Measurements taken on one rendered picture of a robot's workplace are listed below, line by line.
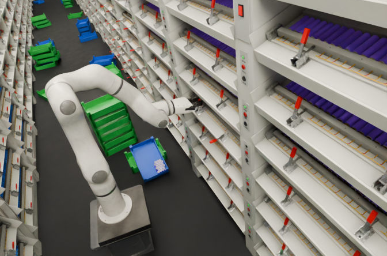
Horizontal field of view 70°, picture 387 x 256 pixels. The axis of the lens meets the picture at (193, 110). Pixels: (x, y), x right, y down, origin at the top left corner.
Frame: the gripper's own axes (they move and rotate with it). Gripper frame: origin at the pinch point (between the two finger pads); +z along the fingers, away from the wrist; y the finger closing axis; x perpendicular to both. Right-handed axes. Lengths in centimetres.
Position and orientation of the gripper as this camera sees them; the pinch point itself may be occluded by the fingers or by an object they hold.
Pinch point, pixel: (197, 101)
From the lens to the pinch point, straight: 151.6
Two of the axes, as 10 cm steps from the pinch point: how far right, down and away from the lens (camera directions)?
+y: 4.5, 4.7, -7.6
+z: 8.9, -1.9, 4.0
